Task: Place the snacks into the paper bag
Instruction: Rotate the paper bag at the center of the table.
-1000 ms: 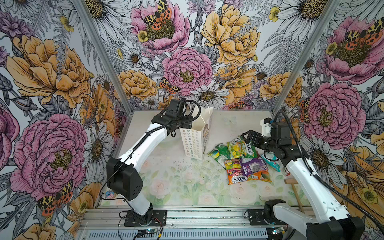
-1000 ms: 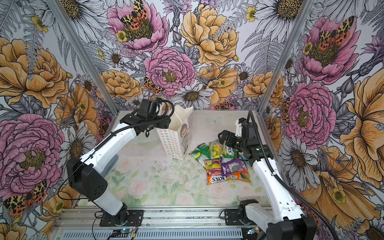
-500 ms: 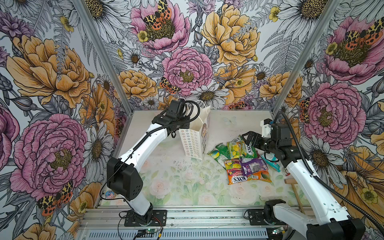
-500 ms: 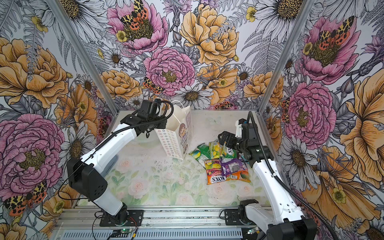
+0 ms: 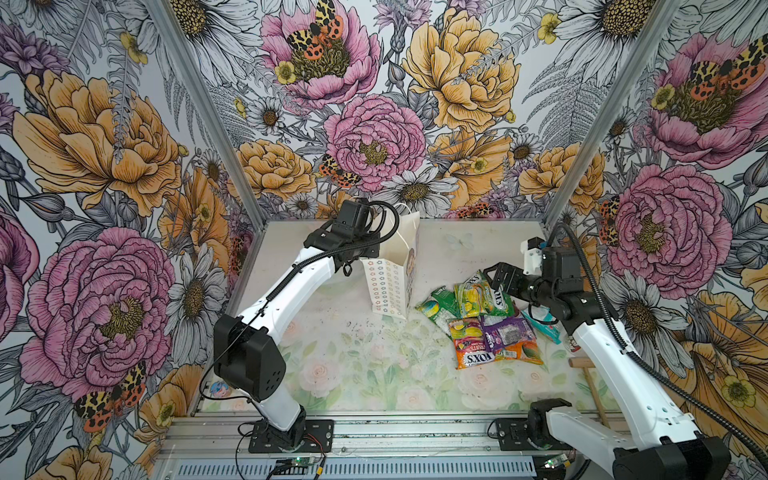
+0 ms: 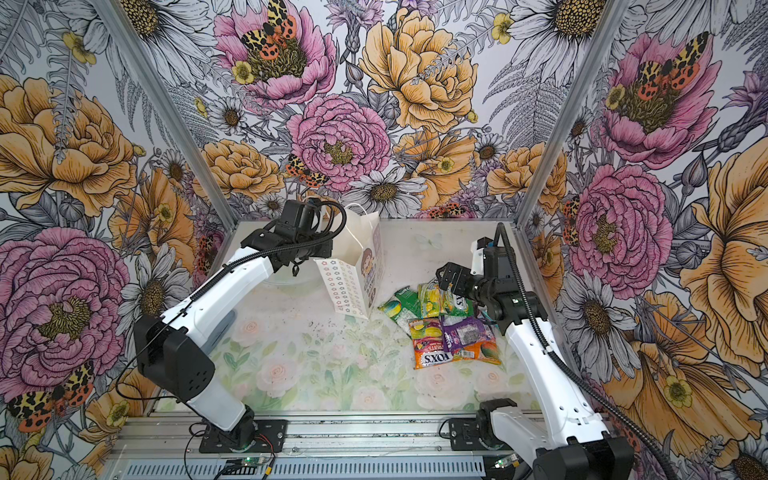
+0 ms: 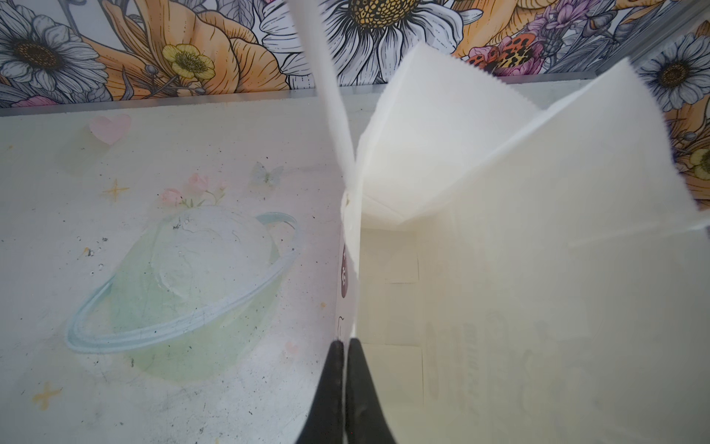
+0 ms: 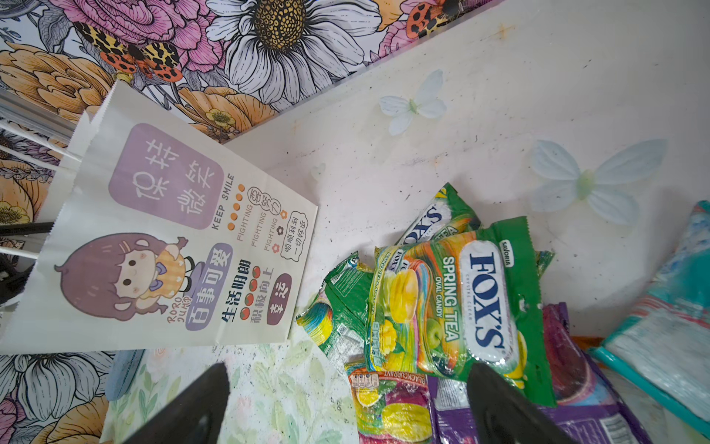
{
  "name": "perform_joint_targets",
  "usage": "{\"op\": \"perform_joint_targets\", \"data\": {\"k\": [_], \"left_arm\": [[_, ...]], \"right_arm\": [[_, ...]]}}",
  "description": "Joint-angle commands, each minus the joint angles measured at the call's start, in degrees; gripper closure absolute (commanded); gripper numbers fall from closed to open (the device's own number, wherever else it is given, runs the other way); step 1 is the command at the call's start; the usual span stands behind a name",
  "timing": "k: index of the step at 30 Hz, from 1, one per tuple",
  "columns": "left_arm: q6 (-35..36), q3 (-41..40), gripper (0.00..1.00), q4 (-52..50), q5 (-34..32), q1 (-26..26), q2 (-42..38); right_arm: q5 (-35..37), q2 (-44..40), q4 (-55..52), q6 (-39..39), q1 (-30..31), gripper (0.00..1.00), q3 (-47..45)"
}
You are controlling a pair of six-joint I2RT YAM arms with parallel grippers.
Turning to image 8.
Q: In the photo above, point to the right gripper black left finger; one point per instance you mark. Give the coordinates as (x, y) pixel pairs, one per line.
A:
(194, 416)

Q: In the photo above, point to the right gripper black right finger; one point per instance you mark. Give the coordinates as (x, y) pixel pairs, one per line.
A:
(503, 415)

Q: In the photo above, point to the purple Fox's candy bag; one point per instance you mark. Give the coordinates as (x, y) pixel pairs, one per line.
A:
(588, 408)

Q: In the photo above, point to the green Fox's Spring Tea bag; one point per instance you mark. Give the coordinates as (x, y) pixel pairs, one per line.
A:
(439, 307)

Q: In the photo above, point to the white printed paper bag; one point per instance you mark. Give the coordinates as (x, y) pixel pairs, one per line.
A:
(163, 238)

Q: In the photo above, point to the orange snack bag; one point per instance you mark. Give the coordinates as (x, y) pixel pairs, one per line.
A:
(586, 343)

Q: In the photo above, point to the red yellow Fox's fruits bag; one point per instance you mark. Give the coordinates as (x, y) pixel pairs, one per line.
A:
(390, 406)

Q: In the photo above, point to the teal snack bag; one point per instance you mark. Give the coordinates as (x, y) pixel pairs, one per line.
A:
(662, 346)

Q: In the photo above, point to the green candy bag lying flat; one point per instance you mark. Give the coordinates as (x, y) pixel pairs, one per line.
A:
(336, 320)

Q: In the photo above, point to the green Fox's candy bag rear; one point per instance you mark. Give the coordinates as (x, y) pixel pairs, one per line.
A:
(445, 215)

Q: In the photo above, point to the large white butterfly decoration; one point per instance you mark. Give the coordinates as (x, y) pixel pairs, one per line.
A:
(568, 184)

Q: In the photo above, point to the small white butterfly decoration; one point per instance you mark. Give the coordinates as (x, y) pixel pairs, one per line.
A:
(425, 104)

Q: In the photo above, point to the left aluminium corner post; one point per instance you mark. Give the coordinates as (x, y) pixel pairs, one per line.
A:
(35, 118)

